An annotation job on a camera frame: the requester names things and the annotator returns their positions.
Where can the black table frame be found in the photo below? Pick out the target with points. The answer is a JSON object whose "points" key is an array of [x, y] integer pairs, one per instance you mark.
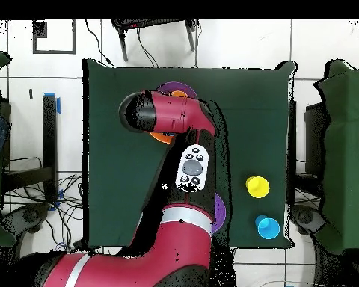
{"points": [[50, 134], [312, 134]]}

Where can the black floor base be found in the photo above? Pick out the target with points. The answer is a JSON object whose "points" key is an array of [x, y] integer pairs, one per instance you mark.
{"points": [[306, 216], [30, 215]]}

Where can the purple bowl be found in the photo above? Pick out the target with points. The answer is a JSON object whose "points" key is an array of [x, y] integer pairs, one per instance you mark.
{"points": [[173, 86], [220, 212]]}

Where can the grey square frame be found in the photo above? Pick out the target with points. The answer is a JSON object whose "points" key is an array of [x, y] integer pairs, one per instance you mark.
{"points": [[53, 52]]}

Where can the blue cup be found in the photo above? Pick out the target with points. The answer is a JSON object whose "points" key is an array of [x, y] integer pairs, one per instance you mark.
{"points": [[268, 228]]}

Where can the orange cup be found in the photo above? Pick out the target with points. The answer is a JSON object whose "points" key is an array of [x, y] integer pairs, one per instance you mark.
{"points": [[179, 94]]}

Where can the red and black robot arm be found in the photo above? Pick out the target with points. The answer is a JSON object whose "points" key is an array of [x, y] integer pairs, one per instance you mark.
{"points": [[167, 254]]}

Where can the blue tape strip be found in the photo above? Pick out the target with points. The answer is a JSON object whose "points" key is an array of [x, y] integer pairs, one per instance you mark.
{"points": [[58, 104]]}

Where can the black metal stand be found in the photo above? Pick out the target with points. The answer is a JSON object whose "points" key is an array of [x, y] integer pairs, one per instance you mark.
{"points": [[123, 44]]}

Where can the large orange bowl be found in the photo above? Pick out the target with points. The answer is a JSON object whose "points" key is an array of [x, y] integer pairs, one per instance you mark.
{"points": [[161, 137]]}

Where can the yellow cup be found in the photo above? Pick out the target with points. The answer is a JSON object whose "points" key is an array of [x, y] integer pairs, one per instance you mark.
{"points": [[258, 187]]}

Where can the dark green tablecloth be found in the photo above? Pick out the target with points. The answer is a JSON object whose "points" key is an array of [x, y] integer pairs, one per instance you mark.
{"points": [[122, 179]]}

